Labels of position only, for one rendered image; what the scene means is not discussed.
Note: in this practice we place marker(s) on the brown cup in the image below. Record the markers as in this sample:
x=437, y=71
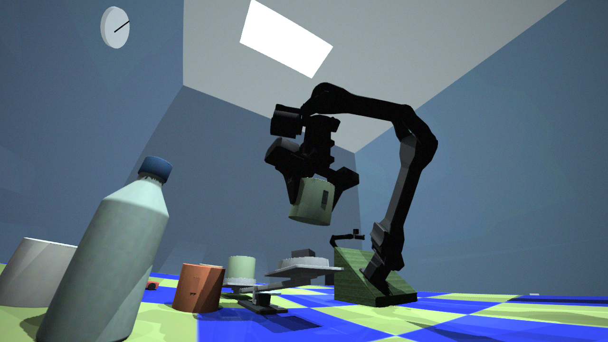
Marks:
x=198, y=289

